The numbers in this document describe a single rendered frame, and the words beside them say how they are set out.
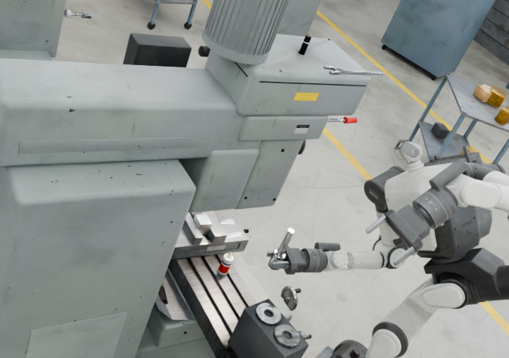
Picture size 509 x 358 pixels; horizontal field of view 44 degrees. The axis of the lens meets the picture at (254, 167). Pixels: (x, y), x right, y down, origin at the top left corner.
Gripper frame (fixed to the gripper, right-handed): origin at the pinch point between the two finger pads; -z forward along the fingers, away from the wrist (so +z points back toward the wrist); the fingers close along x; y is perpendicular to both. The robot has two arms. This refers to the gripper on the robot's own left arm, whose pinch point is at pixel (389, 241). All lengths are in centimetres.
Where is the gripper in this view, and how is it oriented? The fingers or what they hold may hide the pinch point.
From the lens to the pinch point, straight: 161.1
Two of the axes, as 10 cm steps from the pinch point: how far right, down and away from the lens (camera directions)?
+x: -5.5, -6.9, 4.6
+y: -1.8, -4.4, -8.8
